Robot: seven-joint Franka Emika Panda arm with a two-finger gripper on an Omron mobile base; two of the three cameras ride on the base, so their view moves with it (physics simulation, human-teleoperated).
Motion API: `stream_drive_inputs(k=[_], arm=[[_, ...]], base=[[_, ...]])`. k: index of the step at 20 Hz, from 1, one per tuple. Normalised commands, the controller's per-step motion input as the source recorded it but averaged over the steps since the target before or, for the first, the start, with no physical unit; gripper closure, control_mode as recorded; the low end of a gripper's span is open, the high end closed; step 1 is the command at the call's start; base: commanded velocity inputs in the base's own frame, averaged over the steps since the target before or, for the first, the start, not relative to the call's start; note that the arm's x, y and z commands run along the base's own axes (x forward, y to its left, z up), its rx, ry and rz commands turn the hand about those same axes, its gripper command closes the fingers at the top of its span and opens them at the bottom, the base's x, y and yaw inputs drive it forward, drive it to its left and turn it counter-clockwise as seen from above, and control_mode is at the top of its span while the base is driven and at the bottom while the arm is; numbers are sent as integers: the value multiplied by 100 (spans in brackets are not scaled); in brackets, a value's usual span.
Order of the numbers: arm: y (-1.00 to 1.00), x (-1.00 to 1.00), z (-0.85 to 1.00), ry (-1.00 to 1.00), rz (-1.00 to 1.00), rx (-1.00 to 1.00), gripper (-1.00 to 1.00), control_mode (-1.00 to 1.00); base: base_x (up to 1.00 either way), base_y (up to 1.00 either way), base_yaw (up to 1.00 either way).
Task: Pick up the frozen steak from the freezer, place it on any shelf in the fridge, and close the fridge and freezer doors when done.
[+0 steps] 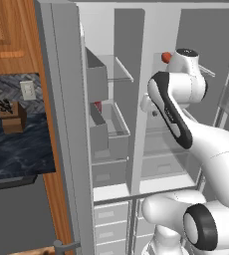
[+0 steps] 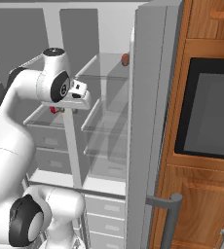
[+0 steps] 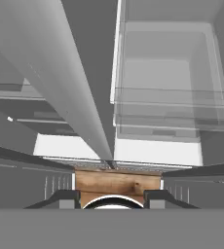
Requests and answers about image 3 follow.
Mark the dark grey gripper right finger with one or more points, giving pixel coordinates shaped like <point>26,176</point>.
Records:
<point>156,196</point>

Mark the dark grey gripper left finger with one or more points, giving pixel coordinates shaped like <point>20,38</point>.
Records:
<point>67,196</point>

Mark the grey freezer door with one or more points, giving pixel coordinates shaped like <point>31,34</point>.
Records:
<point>16,181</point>

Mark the grey fridge door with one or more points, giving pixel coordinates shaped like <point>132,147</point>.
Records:
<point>208,184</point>

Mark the grey freezer shelf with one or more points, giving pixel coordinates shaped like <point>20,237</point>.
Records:
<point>10,92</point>
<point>42,123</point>

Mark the clear glass fridge shelf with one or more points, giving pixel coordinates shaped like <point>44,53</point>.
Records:
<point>169,95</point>
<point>169,118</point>

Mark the grey side-by-side fridge freezer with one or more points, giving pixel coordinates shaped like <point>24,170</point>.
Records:
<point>84,64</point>

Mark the white and black round thing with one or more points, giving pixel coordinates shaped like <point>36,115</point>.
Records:
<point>112,198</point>

